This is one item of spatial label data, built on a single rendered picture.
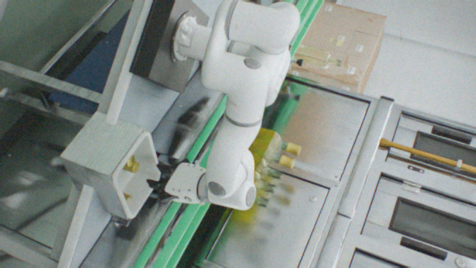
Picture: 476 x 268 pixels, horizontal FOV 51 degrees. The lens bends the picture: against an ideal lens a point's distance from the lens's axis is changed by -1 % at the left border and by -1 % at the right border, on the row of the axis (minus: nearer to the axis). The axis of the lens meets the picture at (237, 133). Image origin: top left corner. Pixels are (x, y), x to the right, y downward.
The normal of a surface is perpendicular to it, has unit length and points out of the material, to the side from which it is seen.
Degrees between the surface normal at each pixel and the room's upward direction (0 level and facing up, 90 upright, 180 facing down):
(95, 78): 90
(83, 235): 0
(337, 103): 90
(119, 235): 90
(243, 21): 81
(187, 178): 106
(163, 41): 1
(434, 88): 90
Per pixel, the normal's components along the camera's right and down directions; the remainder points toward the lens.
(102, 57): -0.04, -0.63
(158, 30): -0.28, -0.10
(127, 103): 0.91, 0.30
